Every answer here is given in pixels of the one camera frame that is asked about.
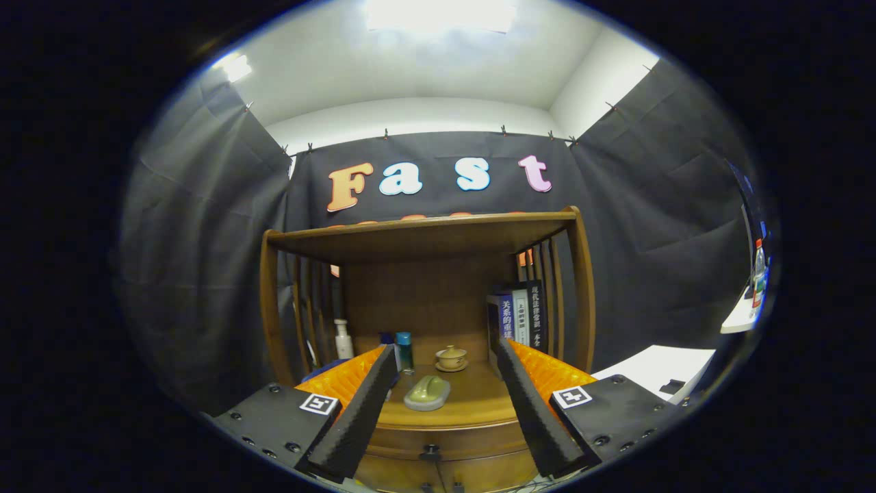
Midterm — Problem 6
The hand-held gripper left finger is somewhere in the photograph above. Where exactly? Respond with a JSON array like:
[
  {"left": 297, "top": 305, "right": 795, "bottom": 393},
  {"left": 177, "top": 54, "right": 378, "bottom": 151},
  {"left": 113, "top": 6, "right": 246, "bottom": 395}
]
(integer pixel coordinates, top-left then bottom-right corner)
[{"left": 212, "top": 344, "right": 398, "bottom": 480}]

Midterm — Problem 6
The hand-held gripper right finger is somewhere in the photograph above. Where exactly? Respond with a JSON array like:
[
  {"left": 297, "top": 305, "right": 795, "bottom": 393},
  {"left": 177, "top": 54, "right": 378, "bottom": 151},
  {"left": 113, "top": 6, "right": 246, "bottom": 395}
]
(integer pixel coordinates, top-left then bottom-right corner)
[{"left": 498, "top": 337, "right": 685, "bottom": 479}]

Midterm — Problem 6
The wooden drawer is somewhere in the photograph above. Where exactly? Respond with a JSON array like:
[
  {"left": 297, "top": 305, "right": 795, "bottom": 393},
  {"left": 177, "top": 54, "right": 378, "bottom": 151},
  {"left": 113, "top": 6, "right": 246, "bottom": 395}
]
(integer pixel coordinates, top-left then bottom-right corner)
[{"left": 363, "top": 419, "right": 541, "bottom": 463}]

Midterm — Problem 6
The pale green scrub brush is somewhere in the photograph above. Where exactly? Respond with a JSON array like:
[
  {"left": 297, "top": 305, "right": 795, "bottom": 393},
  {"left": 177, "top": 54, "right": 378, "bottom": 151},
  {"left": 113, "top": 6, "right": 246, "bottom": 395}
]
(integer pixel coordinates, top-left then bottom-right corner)
[{"left": 404, "top": 375, "right": 452, "bottom": 412}]

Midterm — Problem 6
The wooden countertop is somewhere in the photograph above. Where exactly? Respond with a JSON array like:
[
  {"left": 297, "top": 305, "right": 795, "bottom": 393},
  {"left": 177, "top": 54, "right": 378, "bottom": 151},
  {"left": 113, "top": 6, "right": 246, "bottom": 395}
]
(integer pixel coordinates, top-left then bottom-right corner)
[{"left": 301, "top": 359, "right": 521, "bottom": 429}]

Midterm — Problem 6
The white drawer unit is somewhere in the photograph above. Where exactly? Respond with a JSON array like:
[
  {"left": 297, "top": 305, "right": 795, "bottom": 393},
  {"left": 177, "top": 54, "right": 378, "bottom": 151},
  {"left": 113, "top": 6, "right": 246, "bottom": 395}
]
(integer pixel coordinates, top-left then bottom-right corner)
[{"left": 592, "top": 344, "right": 716, "bottom": 405}]

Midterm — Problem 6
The wooden cabinet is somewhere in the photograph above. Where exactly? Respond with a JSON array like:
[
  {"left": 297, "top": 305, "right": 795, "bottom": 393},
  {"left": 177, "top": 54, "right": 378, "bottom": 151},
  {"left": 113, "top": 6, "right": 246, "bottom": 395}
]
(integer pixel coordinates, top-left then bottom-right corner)
[{"left": 259, "top": 205, "right": 597, "bottom": 492}]

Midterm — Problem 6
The white pump bottle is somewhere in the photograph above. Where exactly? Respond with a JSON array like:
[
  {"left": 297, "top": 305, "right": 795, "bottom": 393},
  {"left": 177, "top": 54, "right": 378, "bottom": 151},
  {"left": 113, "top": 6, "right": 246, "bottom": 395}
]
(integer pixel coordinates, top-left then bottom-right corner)
[{"left": 334, "top": 318, "right": 355, "bottom": 360}]

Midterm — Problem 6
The pale spine book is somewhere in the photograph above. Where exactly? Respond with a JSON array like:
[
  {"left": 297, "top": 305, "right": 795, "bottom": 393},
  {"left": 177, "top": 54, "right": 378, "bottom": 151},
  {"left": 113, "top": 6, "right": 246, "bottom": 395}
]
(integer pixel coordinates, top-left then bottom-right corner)
[{"left": 512, "top": 289, "right": 531, "bottom": 346}]

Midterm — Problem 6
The blue spine book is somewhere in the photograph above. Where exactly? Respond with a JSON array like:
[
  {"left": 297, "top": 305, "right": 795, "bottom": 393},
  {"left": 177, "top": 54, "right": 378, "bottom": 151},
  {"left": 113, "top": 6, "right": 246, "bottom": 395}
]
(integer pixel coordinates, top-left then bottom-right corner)
[{"left": 487, "top": 294, "right": 515, "bottom": 357}]

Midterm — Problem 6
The beige lidded teacup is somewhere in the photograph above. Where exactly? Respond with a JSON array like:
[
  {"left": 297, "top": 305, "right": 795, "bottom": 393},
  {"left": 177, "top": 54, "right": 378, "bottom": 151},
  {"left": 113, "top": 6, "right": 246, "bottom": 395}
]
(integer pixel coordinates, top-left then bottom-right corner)
[{"left": 435, "top": 345, "right": 469, "bottom": 372}]

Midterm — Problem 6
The white round side table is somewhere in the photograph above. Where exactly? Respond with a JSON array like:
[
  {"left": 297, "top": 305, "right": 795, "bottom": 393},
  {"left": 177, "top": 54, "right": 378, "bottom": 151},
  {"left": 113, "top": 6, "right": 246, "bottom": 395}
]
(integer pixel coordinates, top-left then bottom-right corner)
[{"left": 720, "top": 274, "right": 771, "bottom": 334}]

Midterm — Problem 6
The red cap water bottle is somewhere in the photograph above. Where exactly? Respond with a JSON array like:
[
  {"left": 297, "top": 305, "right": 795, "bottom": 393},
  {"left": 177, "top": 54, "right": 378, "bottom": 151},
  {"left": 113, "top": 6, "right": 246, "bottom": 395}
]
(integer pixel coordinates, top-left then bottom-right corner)
[{"left": 751, "top": 238, "right": 767, "bottom": 319}]

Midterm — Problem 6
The ceiling light panel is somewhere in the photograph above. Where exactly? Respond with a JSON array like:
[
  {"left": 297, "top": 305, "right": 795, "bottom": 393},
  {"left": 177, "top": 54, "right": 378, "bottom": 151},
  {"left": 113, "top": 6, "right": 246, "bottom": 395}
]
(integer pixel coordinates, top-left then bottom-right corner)
[{"left": 219, "top": 55, "right": 253, "bottom": 83}]

